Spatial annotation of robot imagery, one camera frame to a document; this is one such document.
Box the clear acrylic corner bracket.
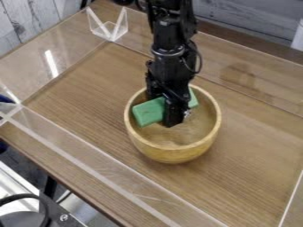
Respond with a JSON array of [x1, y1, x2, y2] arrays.
[[85, 7, 128, 43]]

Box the clear acrylic front barrier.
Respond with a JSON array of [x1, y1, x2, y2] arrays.
[[0, 88, 227, 227]]

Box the brown wooden bowl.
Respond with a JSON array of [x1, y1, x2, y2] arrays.
[[124, 85, 223, 164]]

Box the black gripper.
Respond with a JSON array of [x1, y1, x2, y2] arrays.
[[146, 47, 203, 128]]

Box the black metal base plate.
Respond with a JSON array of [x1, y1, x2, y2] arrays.
[[0, 200, 89, 227]]

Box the green rectangular block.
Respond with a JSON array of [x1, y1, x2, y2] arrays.
[[131, 87, 200, 129]]

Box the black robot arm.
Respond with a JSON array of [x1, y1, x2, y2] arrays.
[[111, 0, 203, 128]]

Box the black table leg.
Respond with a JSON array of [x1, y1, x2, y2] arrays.
[[44, 176, 57, 199]]

